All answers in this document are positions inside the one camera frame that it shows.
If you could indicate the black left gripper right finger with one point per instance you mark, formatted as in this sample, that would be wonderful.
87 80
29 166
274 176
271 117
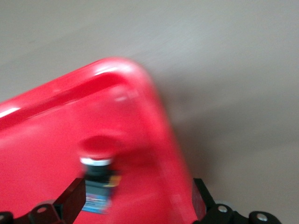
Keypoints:
219 214

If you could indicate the red plastic tray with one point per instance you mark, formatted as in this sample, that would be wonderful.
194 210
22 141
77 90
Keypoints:
58 128

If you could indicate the brown table cover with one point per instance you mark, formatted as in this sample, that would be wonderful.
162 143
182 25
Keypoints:
210 46

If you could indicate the red push button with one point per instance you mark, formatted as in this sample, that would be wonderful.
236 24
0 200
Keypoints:
98 149

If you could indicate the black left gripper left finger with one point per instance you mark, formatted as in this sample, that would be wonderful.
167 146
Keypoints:
67 200

